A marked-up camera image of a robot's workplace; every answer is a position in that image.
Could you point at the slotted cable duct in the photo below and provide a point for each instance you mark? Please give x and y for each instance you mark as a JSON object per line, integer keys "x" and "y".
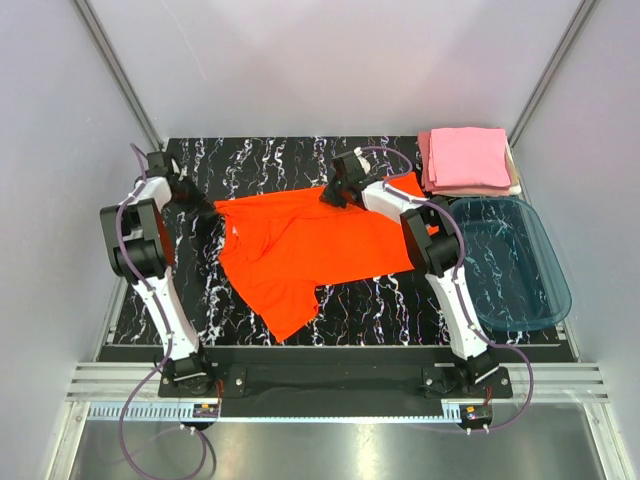
{"x": 236, "y": 412}

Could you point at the right aluminium frame post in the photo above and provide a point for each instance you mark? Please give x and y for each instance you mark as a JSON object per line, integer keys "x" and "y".
{"x": 558, "y": 58}

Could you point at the folded salmon t-shirt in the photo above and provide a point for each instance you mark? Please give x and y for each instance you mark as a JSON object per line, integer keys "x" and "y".
{"x": 424, "y": 146}

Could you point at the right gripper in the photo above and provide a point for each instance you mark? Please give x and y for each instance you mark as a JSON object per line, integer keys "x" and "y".
{"x": 329, "y": 195}

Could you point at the blue transparent plastic bin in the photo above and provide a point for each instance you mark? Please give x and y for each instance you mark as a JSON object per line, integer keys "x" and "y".
{"x": 514, "y": 277}

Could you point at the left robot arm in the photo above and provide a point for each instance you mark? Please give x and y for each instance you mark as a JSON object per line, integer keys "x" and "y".
{"x": 140, "y": 251}

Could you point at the aluminium rail front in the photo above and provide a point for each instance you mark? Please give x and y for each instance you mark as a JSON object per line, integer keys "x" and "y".
{"x": 558, "y": 424}

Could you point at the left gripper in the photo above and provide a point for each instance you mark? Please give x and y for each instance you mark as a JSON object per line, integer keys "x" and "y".
{"x": 199, "y": 204}

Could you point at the left aluminium frame post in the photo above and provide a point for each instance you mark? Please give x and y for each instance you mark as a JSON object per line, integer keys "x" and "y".
{"x": 107, "y": 53}

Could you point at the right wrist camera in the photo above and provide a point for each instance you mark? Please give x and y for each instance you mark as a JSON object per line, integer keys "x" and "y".
{"x": 358, "y": 152}

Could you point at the folded cream t-shirt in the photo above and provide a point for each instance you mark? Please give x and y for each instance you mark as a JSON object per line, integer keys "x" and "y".
{"x": 514, "y": 189}

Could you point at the folded pink t-shirt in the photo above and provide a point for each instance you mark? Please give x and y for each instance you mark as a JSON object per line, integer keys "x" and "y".
{"x": 468, "y": 156}

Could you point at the aluminium frame post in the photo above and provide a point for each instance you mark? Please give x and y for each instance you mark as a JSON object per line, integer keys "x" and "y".
{"x": 107, "y": 53}
{"x": 558, "y": 58}

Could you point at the orange t-shirt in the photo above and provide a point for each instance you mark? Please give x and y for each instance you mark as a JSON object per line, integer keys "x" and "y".
{"x": 280, "y": 247}

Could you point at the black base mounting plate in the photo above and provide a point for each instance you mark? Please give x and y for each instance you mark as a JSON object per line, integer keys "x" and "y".
{"x": 402, "y": 377}

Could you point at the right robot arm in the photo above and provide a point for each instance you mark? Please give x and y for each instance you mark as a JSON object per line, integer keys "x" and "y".
{"x": 435, "y": 247}

